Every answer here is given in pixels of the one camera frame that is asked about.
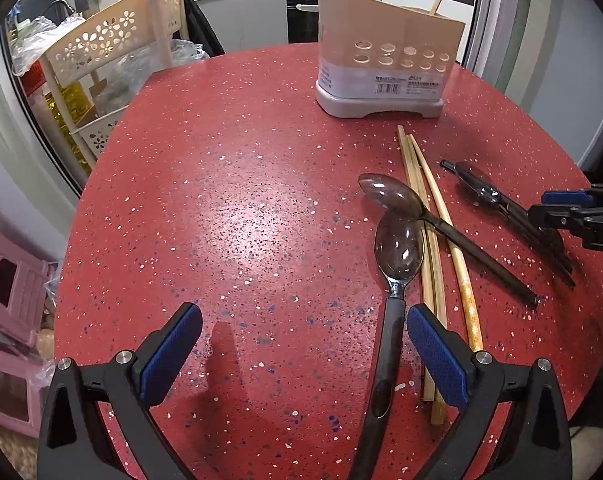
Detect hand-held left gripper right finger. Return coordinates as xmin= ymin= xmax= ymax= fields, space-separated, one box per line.
xmin=406 ymin=304 xmax=573 ymax=480

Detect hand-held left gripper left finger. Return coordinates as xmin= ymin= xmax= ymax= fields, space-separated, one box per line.
xmin=37 ymin=301 xmax=204 ymax=480

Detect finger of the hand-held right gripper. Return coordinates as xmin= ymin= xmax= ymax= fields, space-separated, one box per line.
xmin=541 ymin=184 xmax=603 ymax=208
xmin=527 ymin=203 xmax=603 ymax=251

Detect wooden chopsticks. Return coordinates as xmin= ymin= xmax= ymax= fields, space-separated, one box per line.
xmin=411 ymin=134 xmax=484 ymax=353

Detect beige cutlery holder box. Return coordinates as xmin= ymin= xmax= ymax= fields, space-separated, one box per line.
xmin=315 ymin=0 xmax=467 ymax=120

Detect pink plastic stool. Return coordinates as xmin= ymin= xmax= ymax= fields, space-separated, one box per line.
xmin=0 ymin=220 xmax=58 ymax=348
xmin=0 ymin=345 xmax=49 ymax=438

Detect yellow oil bottle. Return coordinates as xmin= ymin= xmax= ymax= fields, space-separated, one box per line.
xmin=44 ymin=82 xmax=98 ymax=173

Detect clear plastic bag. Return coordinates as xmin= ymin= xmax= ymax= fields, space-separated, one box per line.
xmin=116 ymin=39 xmax=207 ymax=103
xmin=11 ymin=15 xmax=84 ymax=77

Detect black built-in oven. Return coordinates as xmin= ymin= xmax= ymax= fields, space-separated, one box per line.
xmin=285 ymin=0 xmax=323 ymax=44

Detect black garment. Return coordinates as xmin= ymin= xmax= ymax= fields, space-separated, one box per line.
xmin=181 ymin=0 xmax=227 ymax=59

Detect beige plastic basket rack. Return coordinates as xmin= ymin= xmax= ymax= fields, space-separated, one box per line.
xmin=40 ymin=0 xmax=187 ymax=161

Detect grey sliding door frame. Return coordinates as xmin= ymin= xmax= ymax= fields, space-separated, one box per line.
xmin=0 ymin=25 xmax=88 ymax=201
xmin=462 ymin=0 xmax=603 ymax=171

